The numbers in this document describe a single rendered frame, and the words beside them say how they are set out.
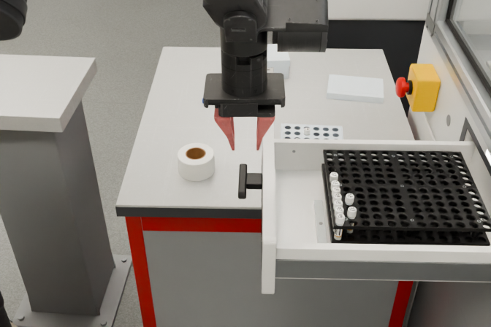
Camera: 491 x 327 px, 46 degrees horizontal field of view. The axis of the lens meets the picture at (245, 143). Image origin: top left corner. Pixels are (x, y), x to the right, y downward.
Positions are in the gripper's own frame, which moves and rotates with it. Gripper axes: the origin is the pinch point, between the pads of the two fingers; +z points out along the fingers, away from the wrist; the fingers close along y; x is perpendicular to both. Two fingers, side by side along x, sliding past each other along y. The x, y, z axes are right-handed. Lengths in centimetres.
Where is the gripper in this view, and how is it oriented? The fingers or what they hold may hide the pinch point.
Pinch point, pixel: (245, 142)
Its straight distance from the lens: 79.9
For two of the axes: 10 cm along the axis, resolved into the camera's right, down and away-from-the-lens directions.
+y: 10.0, 0.0, -0.2
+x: 0.1, -6.0, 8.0
